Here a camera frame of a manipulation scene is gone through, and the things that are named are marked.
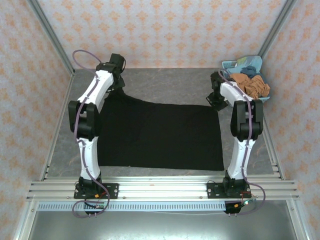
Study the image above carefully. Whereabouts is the aluminium corner post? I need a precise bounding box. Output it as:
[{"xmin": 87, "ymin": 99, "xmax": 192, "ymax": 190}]
[
  {"xmin": 258, "ymin": 0, "xmax": 298, "ymax": 58},
  {"xmin": 26, "ymin": 0, "xmax": 76, "ymax": 76}
]

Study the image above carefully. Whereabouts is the blue plastic basket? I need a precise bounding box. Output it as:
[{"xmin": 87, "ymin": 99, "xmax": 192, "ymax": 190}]
[{"xmin": 221, "ymin": 60, "xmax": 271, "ymax": 104}]

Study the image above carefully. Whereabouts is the dark blue t-shirt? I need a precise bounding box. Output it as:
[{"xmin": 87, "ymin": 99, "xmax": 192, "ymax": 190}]
[{"xmin": 240, "ymin": 65, "xmax": 261, "ymax": 79}]

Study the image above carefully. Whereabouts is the orange t-shirt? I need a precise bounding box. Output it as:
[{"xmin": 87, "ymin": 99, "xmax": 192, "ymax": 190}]
[{"xmin": 229, "ymin": 73, "xmax": 271, "ymax": 101}]

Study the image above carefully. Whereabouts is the slotted grey cable duct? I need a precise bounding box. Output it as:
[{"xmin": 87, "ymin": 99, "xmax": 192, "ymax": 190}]
[{"xmin": 37, "ymin": 201, "xmax": 227, "ymax": 213}]

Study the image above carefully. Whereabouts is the small circuit board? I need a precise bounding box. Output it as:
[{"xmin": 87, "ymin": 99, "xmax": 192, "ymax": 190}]
[
  {"xmin": 239, "ymin": 196, "xmax": 259, "ymax": 208},
  {"xmin": 84, "ymin": 201, "xmax": 107, "ymax": 210}
]

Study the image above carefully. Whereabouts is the black floral print t-shirt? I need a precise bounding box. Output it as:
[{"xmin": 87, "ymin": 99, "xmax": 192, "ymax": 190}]
[{"xmin": 96, "ymin": 88, "xmax": 225, "ymax": 172}]

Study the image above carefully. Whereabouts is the light blue patterned t-shirt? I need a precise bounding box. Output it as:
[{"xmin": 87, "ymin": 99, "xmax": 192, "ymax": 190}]
[{"xmin": 233, "ymin": 55, "xmax": 267, "ymax": 83}]

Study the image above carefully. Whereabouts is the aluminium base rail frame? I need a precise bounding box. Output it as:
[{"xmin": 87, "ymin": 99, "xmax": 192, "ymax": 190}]
[{"xmin": 26, "ymin": 175, "xmax": 300, "ymax": 201}]

